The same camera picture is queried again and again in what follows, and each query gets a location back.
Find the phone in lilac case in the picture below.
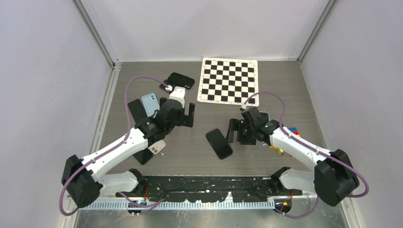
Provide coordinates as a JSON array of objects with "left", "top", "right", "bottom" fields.
[{"left": 260, "top": 112, "right": 270, "bottom": 122}]

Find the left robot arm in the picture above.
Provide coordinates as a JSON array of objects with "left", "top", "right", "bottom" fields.
[{"left": 59, "top": 97, "right": 196, "bottom": 209}]

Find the red blue toy block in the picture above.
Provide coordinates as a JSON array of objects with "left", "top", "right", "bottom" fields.
[{"left": 289, "top": 127, "right": 299, "bottom": 135}]

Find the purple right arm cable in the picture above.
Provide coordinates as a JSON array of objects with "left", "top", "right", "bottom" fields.
[{"left": 240, "top": 91, "right": 370, "bottom": 219}]

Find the black white chessboard mat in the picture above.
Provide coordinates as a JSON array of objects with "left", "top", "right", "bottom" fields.
[{"left": 197, "top": 57, "right": 259, "bottom": 106}]

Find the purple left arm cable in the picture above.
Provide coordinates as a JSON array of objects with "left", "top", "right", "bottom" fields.
[{"left": 58, "top": 75, "right": 172, "bottom": 217}]

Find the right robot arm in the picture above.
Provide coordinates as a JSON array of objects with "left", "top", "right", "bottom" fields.
[{"left": 226, "top": 107, "right": 360, "bottom": 207}]

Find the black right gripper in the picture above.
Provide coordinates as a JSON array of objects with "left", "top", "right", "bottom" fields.
[{"left": 224, "top": 118, "right": 256, "bottom": 146}]

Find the aluminium front rail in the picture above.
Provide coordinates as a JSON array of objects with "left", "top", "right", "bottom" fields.
[{"left": 67, "top": 177, "right": 354, "bottom": 211}]

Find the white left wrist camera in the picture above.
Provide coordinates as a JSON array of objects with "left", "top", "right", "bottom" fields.
[{"left": 165, "top": 85, "right": 186, "bottom": 108}]

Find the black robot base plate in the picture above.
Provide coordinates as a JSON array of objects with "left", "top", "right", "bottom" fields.
[{"left": 125, "top": 176, "right": 302, "bottom": 203}]

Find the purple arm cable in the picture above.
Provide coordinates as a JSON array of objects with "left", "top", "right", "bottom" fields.
[
  {"left": 240, "top": 91, "right": 370, "bottom": 219},
  {"left": 58, "top": 75, "right": 172, "bottom": 217}
]

